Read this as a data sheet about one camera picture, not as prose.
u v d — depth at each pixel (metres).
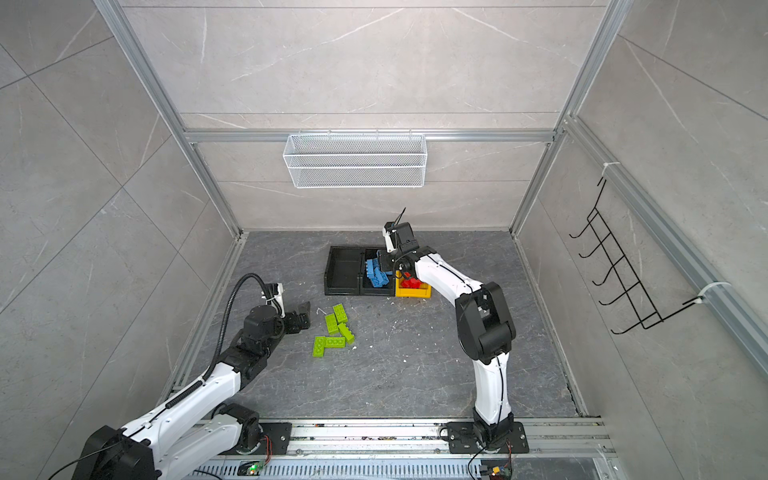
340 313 0.95
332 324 0.93
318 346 0.88
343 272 1.04
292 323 0.75
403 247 0.75
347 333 0.89
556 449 0.75
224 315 0.96
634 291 0.64
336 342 0.90
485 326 0.52
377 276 1.01
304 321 0.78
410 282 0.99
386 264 0.86
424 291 0.98
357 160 1.00
